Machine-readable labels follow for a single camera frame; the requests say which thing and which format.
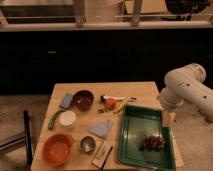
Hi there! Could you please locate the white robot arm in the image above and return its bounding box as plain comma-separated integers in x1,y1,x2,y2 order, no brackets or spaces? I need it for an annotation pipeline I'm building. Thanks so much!
158,63,213,123

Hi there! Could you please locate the small metal bowl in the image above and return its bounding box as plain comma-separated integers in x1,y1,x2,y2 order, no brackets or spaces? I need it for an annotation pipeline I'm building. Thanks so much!
80,136,96,153

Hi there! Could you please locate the orange plastic bowl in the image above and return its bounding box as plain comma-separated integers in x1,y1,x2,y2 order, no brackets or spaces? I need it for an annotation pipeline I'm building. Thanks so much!
41,133,74,167

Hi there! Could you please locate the dark red bowl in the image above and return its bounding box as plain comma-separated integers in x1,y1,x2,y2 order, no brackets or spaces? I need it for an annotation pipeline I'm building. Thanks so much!
72,90,94,111

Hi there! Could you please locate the green cucumber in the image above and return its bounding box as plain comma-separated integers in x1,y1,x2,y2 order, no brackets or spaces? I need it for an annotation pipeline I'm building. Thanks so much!
48,110,64,130

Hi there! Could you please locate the wooden table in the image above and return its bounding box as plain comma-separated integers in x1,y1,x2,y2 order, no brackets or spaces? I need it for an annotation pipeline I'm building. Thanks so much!
30,81,184,171

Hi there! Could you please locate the blue sponge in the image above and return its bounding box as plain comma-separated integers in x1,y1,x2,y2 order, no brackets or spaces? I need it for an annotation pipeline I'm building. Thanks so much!
59,93,73,109

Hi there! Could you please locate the metal window rail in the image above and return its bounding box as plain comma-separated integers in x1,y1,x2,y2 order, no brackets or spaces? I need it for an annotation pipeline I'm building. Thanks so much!
0,0,213,31

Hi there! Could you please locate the black chair frame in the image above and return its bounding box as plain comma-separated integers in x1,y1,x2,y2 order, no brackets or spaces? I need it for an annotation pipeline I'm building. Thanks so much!
0,111,33,165

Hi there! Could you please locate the light blue towel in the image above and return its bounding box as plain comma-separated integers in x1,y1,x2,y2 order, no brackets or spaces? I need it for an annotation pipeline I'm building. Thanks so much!
88,120,113,139

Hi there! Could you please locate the bunch of dark grapes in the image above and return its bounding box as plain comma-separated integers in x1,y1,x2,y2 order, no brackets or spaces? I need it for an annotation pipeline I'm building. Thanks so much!
139,135,166,151

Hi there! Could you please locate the green plastic tray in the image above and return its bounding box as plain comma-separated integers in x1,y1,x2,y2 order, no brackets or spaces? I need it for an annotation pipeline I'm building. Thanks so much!
118,105,176,171

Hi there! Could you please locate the white paper cup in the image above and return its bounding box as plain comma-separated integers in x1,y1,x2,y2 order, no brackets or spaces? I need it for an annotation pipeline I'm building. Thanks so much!
59,111,77,129

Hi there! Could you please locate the wooden block with black strip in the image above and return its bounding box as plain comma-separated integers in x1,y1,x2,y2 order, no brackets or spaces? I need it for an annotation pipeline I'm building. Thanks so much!
91,141,113,169

